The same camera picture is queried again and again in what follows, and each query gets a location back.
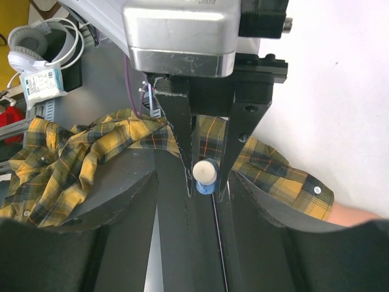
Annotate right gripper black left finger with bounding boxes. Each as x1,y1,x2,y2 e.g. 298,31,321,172
1,150,195,291

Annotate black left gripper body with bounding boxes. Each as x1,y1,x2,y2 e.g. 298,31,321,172
189,54,288,117

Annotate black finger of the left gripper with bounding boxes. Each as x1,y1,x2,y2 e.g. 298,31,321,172
218,101,272,201
154,77,196,198

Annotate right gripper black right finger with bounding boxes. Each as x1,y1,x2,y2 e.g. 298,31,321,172
217,172,388,291

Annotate blue nail polish bottle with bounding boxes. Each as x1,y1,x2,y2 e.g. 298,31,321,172
195,159,219,195

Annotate white nail polish cap brush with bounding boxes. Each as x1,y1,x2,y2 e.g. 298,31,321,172
192,160,218,185

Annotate mannequin hand with nails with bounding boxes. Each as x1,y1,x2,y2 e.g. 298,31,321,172
327,202,382,227

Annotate yellow plaid shirt sleeve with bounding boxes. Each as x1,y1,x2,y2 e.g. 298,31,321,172
1,109,334,228

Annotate white labelled packet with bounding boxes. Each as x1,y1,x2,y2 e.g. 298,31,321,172
19,66,67,110

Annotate white headphones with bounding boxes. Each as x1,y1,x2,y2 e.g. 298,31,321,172
7,18,85,74

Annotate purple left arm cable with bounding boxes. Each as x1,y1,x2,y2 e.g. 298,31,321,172
125,56,143,119

